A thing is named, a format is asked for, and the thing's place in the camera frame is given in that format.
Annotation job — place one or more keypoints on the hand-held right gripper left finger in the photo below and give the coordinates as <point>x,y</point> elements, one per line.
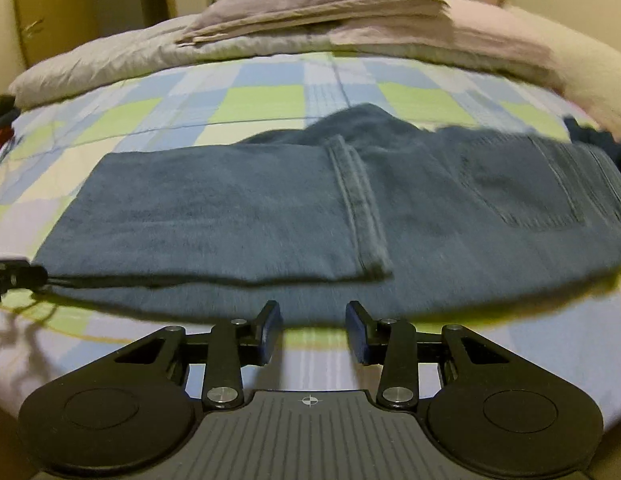
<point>268,332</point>

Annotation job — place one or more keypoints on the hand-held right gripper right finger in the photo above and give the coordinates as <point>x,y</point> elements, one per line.
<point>358,332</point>

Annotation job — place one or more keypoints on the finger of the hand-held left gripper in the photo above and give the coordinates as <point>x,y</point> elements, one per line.
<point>18,275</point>

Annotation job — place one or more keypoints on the blue denim jeans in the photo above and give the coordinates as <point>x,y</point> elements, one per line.
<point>240,210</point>

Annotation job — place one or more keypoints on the dark navy garment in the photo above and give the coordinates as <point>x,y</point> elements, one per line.
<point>588,132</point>

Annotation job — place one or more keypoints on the black folded garment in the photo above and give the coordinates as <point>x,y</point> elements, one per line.
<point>0,110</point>

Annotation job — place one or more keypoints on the checked pastel bedsheet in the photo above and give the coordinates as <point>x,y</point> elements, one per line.
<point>190,105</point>

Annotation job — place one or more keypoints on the grey folded duvet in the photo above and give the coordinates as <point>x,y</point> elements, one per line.
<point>140,60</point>

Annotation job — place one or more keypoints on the yellow wooden door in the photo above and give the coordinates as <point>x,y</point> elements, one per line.
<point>55,10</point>

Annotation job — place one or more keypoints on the pale pink pillow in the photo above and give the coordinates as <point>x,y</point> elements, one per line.
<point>480,35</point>

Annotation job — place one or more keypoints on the mauve pillow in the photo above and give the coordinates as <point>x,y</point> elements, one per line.
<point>315,0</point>

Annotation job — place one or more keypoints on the cream padded headboard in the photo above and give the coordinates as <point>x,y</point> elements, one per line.
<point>590,70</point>

